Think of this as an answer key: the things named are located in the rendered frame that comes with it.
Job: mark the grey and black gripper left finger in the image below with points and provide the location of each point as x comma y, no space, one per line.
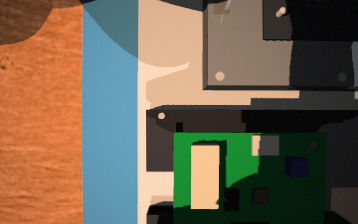
165,218

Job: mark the green circuit board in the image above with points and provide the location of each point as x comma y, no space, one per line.
249,178

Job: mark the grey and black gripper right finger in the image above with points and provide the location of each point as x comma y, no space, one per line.
332,217

